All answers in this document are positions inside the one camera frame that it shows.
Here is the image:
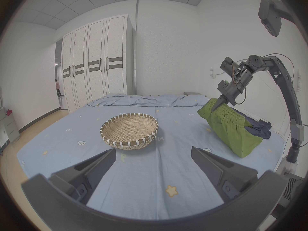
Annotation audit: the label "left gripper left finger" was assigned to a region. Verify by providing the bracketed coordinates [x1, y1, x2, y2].
[50, 149, 117, 204]

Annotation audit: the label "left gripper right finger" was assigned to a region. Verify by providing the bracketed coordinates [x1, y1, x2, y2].
[191, 146, 258, 200]

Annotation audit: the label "green shorts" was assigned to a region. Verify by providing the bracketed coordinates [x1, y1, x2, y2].
[197, 98, 263, 159]

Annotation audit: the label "round woven basket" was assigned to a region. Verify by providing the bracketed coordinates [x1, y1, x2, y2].
[100, 113, 159, 151]

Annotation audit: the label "dark blue garment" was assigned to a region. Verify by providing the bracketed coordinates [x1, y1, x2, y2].
[235, 108, 272, 139]

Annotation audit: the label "pale blue quilt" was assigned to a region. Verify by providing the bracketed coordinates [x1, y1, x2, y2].
[87, 93, 212, 108]

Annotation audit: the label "grey chest of drawers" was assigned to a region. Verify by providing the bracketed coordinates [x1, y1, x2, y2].
[0, 108, 20, 145]

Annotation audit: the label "white wardrobe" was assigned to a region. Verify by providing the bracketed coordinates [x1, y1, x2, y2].
[61, 14, 133, 113]

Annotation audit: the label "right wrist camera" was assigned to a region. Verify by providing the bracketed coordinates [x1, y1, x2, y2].
[217, 80, 231, 94]

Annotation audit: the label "grey vertical wall pipe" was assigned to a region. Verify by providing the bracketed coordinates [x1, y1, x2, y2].
[135, 0, 139, 96]

